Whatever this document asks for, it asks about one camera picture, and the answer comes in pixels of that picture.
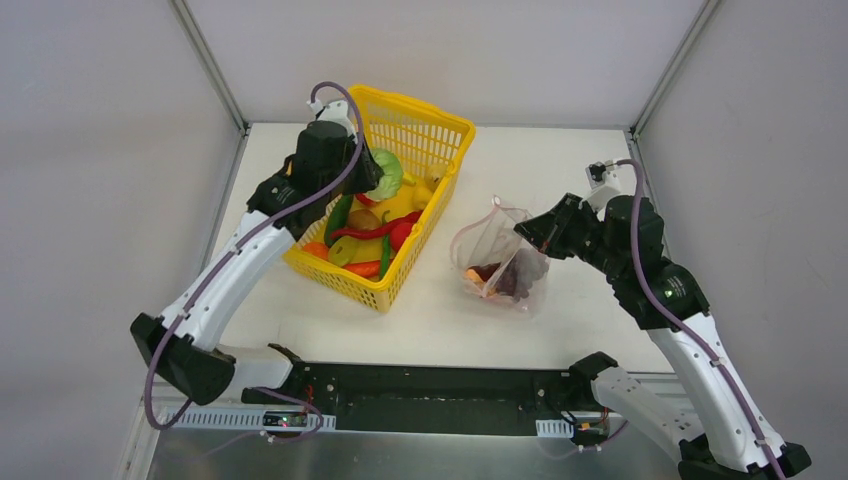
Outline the clear pink-dotted zip bag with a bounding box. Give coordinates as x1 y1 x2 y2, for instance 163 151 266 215
449 195 550 316

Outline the red chili pepper toy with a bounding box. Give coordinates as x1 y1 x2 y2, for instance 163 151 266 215
330 211 422 240

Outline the yellow-green pepper toy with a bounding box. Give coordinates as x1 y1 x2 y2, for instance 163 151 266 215
327 236 383 267

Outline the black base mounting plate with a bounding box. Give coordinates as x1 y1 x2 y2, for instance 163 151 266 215
239 360 614 439

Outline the green cucumber toy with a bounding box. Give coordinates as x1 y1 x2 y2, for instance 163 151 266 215
323 195 354 247

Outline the small orange toy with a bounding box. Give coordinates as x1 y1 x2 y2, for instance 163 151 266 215
301 242 329 261

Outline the yellow plastic basket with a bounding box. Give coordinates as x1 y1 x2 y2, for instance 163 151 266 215
283 85 476 312

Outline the red tomato toy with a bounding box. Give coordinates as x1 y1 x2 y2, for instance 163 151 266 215
355 193 377 208

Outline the orange carrot toy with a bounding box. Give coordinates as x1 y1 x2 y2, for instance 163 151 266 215
344 260 381 279

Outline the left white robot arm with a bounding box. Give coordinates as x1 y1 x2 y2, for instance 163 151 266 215
130 120 382 405

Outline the green bean toy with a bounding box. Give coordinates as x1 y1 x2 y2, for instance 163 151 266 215
378 234 392 280

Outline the yellow pear toy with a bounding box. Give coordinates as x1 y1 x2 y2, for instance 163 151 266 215
423 164 448 191

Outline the purple grapes toy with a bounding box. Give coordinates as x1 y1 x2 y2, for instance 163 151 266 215
494 248 548 302

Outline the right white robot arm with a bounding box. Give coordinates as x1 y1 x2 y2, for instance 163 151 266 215
515 194 812 479

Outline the green cabbage toy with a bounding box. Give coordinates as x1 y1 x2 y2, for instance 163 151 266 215
365 148 404 202

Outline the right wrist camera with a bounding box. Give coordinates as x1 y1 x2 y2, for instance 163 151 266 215
583 160 622 213

